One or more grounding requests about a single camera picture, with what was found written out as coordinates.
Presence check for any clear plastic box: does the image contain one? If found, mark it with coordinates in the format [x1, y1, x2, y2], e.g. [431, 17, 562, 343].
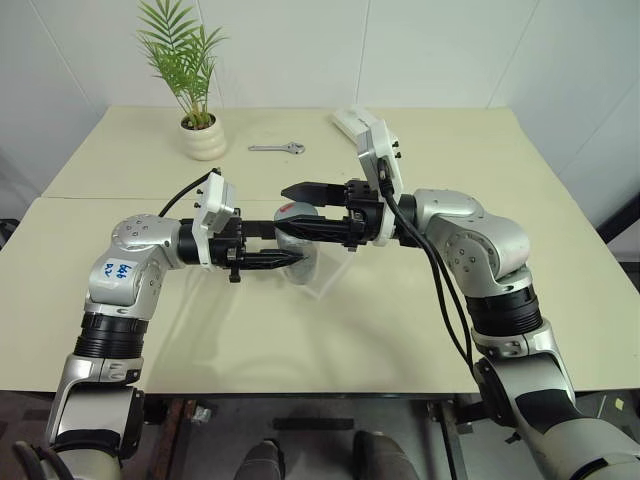
[303, 243, 352, 300]

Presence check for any cream ribbed plant pot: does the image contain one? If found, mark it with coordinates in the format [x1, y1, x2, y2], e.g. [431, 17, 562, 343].
[179, 112, 228, 162]

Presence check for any silver adjustable wrench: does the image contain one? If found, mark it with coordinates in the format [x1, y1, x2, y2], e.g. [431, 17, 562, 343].
[248, 142, 307, 155]

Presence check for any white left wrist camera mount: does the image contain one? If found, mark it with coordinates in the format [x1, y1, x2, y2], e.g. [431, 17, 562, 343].
[192, 171, 242, 266]

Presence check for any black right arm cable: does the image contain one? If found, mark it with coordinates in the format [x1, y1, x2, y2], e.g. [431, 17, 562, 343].
[378, 158, 477, 384]

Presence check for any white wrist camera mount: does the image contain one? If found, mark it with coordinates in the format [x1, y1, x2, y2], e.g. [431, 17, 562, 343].
[192, 171, 242, 266]
[355, 118, 405, 247]

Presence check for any black bar under table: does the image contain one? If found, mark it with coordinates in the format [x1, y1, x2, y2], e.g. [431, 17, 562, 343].
[272, 417, 355, 431]

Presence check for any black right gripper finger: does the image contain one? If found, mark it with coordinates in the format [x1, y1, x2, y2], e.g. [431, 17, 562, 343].
[280, 183, 347, 207]
[274, 216, 351, 244]

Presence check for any white flat device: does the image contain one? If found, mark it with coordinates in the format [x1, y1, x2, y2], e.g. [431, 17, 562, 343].
[329, 106, 375, 144]

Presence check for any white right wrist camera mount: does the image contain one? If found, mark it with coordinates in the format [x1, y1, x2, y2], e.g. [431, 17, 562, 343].
[355, 118, 405, 247]

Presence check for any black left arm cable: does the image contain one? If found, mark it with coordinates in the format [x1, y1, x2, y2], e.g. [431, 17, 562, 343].
[158, 172, 217, 219]

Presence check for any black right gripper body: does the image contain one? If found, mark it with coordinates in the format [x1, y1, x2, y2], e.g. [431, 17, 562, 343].
[343, 178, 387, 253]

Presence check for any grey jar lid red label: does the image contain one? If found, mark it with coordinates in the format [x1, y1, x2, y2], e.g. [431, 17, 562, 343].
[272, 201, 322, 226]

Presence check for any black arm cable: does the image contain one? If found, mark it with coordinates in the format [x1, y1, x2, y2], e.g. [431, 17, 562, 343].
[158, 172, 217, 219]
[378, 158, 477, 384]

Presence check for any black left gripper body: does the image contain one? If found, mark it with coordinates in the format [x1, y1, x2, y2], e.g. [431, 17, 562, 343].
[208, 218, 248, 285]

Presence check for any dark rounded shape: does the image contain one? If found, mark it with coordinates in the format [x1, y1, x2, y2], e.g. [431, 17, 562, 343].
[234, 438, 287, 480]
[352, 430, 420, 480]

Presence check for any green palm plant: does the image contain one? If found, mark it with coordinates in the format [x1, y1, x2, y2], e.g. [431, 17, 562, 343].
[135, 0, 230, 126]

